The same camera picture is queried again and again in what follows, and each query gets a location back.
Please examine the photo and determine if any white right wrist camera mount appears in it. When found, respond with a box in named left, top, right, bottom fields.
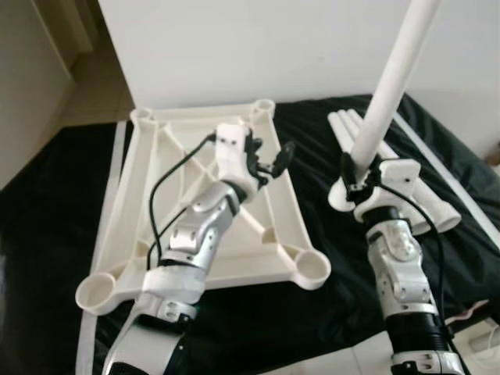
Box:
left=353, top=159, right=423, bottom=223

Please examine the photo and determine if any black stand bar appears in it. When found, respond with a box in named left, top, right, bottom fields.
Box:
left=449, top=316, right=500, bottom=345

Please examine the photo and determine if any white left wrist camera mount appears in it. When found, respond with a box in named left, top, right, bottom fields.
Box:
left=215, top=123, right=263, bottom=196

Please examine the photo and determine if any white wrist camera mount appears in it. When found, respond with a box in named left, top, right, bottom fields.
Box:
left=353, top=159, right=423, bottom=223
left=215, top=123, right=263, bottom=196

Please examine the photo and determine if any pink object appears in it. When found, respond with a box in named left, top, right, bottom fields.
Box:
left=457, top=305, right=493, bottom=321

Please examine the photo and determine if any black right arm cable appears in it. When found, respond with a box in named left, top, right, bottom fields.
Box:
left=379, top=180, right=470, bottom=375

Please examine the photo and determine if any black cloth cover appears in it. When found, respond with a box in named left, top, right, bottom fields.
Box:
left=0, top=94, right=500, bottom=375

